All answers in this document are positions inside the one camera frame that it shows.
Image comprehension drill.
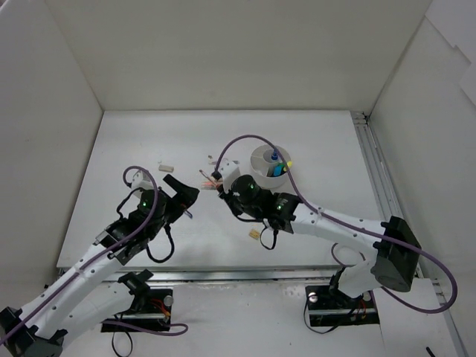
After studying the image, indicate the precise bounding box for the clear glue bottle blue cap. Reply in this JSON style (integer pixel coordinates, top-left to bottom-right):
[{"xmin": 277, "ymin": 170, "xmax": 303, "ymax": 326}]
[{"xmin": 270, "ymin": 150, "xmax": 280, "ymax": 162}]

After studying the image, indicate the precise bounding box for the yellow cap black highlighter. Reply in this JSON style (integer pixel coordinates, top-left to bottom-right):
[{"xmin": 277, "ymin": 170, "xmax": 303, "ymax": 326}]
[{"xmin": 280, "ymin": 161, "xmax": 292, "ymax": 173}]

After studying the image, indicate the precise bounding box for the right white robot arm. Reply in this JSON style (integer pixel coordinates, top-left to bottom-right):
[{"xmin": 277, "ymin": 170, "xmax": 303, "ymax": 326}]
[{"xmin": 219, "ymin": 175, "xmax": 421, "ymax": 306}]

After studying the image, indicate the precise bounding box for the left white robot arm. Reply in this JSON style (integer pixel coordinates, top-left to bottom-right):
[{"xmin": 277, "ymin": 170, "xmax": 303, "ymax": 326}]
[{"xmin": 1, "ymin": 172, "xmax": 199, "ymax": 356}]

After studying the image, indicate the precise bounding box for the beige eraser block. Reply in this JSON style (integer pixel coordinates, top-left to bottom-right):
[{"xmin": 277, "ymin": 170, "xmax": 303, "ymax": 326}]
[{"xmin": 158, "ymin": 164, "xmax": 174, "ymax": 173}]

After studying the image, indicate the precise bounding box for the small wooden clip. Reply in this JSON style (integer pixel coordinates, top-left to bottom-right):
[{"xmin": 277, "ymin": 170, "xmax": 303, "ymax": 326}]
[{"xmin": 249, "ymin": 229, "xmax": 260, "ymax": 239}]

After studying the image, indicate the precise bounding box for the white round divided organizer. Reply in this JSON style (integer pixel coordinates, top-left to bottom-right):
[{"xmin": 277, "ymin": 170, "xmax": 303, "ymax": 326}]
[{"xmin": 250, "ymin": 144, "xmax": 289, "ymax": 189}]

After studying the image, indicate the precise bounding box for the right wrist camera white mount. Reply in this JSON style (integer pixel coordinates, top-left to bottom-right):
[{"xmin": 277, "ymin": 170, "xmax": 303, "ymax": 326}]
[{"xmin": 211, "ymin": 161, "xmax": 241, "ymax": 190}]

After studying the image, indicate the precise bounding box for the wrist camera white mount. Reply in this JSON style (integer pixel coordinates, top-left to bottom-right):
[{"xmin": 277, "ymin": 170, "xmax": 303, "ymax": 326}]
[
  {"xmin": 125, "ymin": 170, "xmax": 154, "ymax": 196},
  {"xmin": 211, "ymin": 161, "xmax": 241, "ymax": 190}
]

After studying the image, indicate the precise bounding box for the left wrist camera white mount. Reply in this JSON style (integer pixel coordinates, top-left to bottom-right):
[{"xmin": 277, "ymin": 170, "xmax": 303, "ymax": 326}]
[{"xmin": 125, "ymin": 170, "xmax": 154, "ymax": 196}]

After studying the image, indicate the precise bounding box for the aluminium frame rail front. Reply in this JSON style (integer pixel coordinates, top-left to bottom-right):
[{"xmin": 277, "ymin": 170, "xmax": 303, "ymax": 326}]
[{"xmin": 55, "ymin": 264, "xmax": 423, "ymax": 287}]

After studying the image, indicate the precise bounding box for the aluminium frame rail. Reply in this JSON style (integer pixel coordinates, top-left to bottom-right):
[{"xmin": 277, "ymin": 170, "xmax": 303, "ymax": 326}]
[
  {"xmin": 55, "ymin": 264, "xmax": 423, "ymax": 287},
  {"xmin": 351, "ymin": 110, "xmax": 468, "ymax": 357}
]

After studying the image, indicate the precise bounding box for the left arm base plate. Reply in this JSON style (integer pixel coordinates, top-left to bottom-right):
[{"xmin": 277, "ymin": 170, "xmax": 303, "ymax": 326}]
[{"xmin": 108, "ymin": 288, "xmax": 173, "ymax": 332}]

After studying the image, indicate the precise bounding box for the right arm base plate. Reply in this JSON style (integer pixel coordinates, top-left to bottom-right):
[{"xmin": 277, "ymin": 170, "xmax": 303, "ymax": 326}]
[{"xmin": 303, "ymin": 285, "xmax": 380, "ymax": 335}]

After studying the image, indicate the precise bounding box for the aluminium frame rail right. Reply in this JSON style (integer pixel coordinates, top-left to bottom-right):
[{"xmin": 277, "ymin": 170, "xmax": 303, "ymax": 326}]
[{"xmin": 351, "ymin": 110, "xmax": 468, "ymax": 357}]

